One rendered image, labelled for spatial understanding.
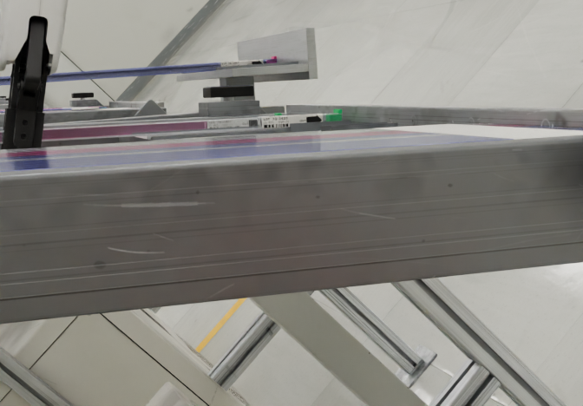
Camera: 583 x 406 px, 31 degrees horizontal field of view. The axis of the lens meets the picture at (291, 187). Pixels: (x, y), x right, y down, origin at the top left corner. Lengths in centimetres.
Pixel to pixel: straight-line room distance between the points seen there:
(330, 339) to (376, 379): 10
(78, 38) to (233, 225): 815
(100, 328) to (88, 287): 150
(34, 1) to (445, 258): 49
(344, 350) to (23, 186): 112
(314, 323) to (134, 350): 55
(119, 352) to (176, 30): 688
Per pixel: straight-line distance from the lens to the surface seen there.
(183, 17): 874
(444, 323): 130
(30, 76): 87
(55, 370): 196
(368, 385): 155
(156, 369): 199
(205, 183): 45
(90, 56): 860
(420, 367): 210
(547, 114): 67
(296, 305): 149
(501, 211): 51
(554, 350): 185
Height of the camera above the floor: 100
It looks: 16 degrees down
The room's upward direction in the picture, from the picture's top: 46 degrees counter-clockwise
